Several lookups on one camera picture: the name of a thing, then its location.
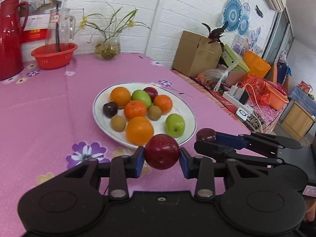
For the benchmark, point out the glass pitcher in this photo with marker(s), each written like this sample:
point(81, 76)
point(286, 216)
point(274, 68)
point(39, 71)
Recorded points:
point(61, 27)

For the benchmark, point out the orange bag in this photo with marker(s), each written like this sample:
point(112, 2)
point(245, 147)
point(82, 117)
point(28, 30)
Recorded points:
point(255, 64)

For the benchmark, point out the clear plastic bag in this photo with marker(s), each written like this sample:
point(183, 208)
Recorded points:
point(212, 75)

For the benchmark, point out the dark purple plum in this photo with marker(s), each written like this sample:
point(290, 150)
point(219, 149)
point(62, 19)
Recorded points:
point(206, 135)
point(109, 109)

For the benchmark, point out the pink floral tablecloth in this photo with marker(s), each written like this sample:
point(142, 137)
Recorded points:
point(49, 116)

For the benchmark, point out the red thermos jug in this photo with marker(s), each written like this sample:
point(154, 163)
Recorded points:
point(9, 42)

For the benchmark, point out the brown kiwi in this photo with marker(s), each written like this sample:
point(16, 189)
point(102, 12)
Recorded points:
point(155, 112)
point(118, 123)

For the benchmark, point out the cardboard box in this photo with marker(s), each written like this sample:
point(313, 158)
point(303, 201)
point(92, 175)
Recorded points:
point(192, 54)

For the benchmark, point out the dark red leaf plant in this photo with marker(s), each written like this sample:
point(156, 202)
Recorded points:
point(216, 33)

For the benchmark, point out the person's right hand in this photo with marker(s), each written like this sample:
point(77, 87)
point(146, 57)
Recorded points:
point(311, 211)

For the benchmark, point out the orange plastic basket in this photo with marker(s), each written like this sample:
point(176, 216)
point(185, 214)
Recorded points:
point(276, 96)

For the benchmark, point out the red plastic bag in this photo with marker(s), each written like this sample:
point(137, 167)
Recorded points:
point(258, 91)

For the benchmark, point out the pink box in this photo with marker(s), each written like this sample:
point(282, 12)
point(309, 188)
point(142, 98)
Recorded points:
point(234, 76)

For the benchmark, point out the small blue patterned plate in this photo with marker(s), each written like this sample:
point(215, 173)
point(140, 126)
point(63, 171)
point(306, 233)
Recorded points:
point(245, 7)

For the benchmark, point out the large blue patterned plate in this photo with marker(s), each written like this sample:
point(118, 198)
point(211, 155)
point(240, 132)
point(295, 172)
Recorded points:
point(233, 11)

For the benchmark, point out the medium blue patterned plate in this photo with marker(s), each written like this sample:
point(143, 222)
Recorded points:
point(244, 25)

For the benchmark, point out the white power strip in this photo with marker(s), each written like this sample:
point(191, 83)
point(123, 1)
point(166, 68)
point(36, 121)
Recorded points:
point(234, 97)

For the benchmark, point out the red plastic basin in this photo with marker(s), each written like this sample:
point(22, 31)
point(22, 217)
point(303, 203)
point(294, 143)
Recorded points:
point(51, 58)

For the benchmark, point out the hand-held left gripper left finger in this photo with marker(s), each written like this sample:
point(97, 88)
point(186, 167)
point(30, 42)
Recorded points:
point(139, 163)

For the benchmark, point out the orange tangerine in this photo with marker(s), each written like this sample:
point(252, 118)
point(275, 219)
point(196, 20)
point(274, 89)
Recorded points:
point(163, 103)
point(135, 109)

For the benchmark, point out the large orange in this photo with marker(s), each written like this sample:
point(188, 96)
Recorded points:
point(120, 96)
point(138, 130)

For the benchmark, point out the glass vase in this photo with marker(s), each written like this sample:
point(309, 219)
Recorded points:
point(107, 49)

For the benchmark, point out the yellow flowering plant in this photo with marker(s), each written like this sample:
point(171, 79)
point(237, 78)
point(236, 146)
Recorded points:
point(130, 23)

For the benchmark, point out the red patterned cloth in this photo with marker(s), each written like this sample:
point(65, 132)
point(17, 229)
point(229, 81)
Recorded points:
point(217, 92)

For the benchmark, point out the large green apple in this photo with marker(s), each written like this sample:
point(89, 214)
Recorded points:
point(175, 125)

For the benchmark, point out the wooden cabinet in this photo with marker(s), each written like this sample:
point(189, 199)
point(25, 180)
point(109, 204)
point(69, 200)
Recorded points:
point(296, 118)

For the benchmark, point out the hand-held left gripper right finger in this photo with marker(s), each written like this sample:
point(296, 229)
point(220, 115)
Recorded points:
point(184, 164)

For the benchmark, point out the green box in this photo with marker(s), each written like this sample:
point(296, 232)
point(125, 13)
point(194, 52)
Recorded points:
point(233, 59)

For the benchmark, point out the white plate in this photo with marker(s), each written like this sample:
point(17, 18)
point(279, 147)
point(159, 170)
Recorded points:
point(184, 108)

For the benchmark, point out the small green apple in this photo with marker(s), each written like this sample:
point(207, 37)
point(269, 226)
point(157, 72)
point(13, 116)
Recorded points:
point(141, 97)

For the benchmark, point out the red apple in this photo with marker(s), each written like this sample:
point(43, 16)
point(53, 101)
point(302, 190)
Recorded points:
point(161, 151)
point(151, 92)

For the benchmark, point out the black stick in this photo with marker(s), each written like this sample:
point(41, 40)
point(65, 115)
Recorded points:
point(58, 34)

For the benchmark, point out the blue cloth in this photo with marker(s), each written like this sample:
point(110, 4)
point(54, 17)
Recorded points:
point(303, 97)

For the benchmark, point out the white round charger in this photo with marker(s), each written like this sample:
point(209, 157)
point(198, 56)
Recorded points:
point(243, 114)

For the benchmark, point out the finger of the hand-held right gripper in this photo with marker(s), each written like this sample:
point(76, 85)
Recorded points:
point(229, 140)
point(217, 150)

